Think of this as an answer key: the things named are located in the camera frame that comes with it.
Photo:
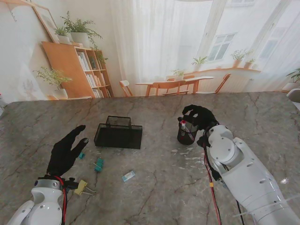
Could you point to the light blue small box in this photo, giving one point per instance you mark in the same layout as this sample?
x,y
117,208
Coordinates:
x,y
128,176

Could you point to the yellow binder clip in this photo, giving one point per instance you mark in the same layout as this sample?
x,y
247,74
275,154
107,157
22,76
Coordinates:
x,y
80,187

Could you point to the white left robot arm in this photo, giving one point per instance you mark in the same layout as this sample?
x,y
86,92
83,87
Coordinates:
x,y
44,204

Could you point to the black mesh desk organizer tray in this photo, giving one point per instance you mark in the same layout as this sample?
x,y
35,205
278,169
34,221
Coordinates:
x,y
117,138

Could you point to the white marker red cap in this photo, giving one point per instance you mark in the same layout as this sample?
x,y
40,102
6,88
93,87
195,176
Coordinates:
x,y
184,123

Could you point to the large teal binder clip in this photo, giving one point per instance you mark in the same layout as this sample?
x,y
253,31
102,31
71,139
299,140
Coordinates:
x,y
99,164

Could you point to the small teal binder clip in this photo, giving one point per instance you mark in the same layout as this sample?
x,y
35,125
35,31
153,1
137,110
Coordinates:
x,y
81,155

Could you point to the printed room scene backdrop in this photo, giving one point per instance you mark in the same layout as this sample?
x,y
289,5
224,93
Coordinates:
x,y
152,35

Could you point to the pink whiteboard marker black cap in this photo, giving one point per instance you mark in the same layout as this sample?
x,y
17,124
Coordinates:
x,y
191,136

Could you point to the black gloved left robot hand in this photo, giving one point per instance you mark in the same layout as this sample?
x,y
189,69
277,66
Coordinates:
x,y
62,155

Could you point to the black mesh pen cup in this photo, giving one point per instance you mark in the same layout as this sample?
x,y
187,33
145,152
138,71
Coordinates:
x,y
184,140

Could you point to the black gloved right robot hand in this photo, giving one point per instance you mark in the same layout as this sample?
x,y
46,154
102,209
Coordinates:
x,y
204,117

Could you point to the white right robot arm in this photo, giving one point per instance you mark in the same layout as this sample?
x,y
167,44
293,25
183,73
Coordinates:
x,y
239,168

